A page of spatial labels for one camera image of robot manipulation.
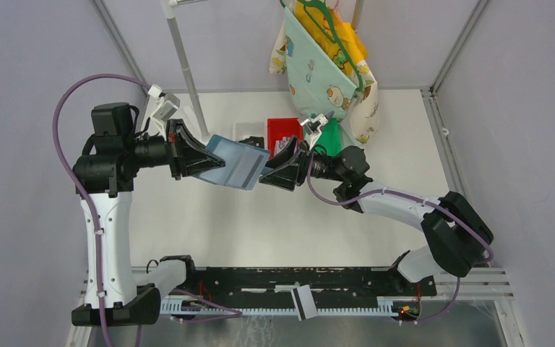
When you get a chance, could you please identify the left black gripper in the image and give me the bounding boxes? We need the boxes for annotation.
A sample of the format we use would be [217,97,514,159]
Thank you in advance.
[125,118,225,179]

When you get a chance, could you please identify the grey card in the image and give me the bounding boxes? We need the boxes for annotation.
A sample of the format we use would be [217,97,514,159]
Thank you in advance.
[224,147,270,191]

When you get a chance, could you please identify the black cards in white bin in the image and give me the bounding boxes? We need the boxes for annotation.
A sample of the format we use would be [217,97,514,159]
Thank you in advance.
[238,136,265,149]

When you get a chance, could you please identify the white clothes rack stand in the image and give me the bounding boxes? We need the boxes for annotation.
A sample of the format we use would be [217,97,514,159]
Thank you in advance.
[160,0,211,141]

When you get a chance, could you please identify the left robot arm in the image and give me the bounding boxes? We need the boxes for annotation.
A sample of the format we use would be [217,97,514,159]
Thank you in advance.
[72,103,225,327]

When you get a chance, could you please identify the green plastic bin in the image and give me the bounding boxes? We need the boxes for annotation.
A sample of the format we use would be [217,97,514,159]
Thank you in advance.
[316,119,342,157]

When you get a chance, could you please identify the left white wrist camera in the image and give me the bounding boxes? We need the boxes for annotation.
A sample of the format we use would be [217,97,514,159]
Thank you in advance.
[144,85,181,140]

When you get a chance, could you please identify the credit cards in red bin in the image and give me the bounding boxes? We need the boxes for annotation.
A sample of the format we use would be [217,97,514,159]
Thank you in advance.
[274,137,291,154]

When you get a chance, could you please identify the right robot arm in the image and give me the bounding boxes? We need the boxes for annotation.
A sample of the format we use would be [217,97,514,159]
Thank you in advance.
[259,139,494,295]

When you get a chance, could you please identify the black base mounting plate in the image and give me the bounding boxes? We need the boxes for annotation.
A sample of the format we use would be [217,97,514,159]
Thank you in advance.
[178,267,437,309]

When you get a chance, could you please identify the yellow garment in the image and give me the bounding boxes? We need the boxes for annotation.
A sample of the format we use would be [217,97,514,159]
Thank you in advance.
[293,1,370,76]

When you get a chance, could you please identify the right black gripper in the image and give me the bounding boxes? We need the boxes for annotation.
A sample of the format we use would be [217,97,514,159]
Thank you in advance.
[258,135,347,192]

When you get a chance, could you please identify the blue card holder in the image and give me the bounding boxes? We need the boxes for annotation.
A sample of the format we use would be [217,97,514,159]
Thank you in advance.
[194,134,270,191]

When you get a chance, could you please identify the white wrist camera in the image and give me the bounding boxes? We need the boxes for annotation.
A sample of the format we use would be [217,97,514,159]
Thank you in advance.
[144,85,181,140]
[298,111,335,151]

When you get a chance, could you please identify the white plastic bin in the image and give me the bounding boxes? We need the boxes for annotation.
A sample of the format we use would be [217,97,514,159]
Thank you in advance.
[231,121,267,144]

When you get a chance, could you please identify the white magnetic stripe card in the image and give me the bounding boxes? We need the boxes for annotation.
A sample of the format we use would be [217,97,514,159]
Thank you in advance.
[291,285,319,321]

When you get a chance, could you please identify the white slotted cable duct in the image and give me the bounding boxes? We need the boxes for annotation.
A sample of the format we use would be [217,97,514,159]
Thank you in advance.
[160,297,398,318]

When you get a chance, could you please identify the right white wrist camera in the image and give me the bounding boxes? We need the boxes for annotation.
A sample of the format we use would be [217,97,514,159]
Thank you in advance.
[298,111,335,151]

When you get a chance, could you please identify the mint cartoon print cloth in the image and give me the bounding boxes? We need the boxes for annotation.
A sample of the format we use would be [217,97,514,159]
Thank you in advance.
[283,8,379,147]

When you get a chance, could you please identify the green clothes hanger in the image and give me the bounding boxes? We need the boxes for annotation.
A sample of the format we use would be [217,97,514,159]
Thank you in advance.
[269,1,369,93]

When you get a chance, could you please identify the red plastic bin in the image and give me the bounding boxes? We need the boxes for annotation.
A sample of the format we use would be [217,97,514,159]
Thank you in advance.
[266,118,304,156]

